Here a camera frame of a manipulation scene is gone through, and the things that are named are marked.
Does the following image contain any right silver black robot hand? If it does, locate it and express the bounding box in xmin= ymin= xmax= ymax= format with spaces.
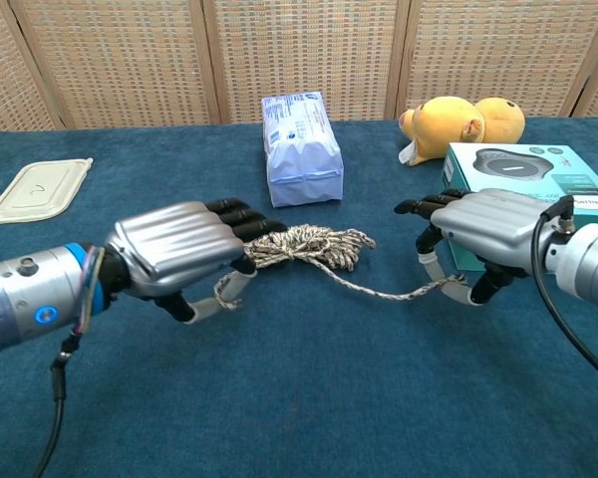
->
xmin=394 ymin=187 xmax=559 ymax=306

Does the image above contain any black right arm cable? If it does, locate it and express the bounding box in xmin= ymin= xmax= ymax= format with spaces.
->
xmin=530 ymin=195 xmax=598 ymax=389

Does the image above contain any woven bamboo folding screen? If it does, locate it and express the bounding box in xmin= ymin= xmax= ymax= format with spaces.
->
xmin=0 ymin=0 xmax=598 ymax=135

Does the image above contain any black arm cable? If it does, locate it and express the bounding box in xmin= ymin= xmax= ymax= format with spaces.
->
xmin=530 ymin=195 xmax=598 ymax=389
xmin=32 ymin=243 xmax=106 ymax=478

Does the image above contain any dark blue table cloth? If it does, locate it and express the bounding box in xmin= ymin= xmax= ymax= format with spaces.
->
xmin=0 ymin=117 xmax=598 ymax=478

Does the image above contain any beige speckled rope bundle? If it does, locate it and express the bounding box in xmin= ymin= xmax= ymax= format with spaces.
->
xmin=212 ymin=223 xmax=469 ymax=311

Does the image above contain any blue white plastic package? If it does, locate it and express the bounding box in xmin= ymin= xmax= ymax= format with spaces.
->
xmin=260 ymin=91 xmax=345 ymax=209

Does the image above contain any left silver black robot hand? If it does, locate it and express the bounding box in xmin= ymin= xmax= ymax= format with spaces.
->
xmin=103 ymin=197 xmax=289 ymax=325

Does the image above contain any yellow plush toy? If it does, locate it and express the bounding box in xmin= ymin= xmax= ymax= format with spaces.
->
xmin=397 ymin=96 xmax=526 ymax=167

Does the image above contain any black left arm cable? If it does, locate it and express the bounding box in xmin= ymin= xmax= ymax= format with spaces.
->
xmin=32 ymin=243 xmax=106 ymax=478

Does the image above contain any white lidded food container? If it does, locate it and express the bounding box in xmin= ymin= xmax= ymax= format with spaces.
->
xmin=0 ymin=157 xmax=94 ymax=225

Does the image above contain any teal speaker product box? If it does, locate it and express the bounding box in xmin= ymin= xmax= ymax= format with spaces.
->
xmin=441 ymin=142 xmax=598 ymax=273

